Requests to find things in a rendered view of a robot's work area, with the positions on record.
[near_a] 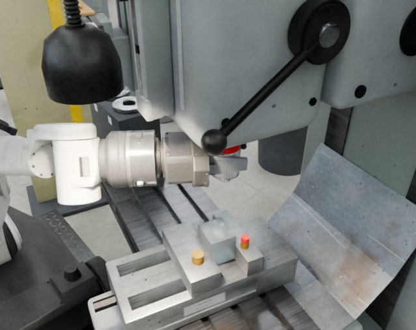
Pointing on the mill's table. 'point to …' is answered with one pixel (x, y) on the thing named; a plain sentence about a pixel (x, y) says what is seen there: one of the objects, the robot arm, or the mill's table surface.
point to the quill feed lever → (301, 20)
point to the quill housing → (238, 68)
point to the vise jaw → (174, 242)
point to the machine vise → (271, 247)
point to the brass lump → (197, 257)
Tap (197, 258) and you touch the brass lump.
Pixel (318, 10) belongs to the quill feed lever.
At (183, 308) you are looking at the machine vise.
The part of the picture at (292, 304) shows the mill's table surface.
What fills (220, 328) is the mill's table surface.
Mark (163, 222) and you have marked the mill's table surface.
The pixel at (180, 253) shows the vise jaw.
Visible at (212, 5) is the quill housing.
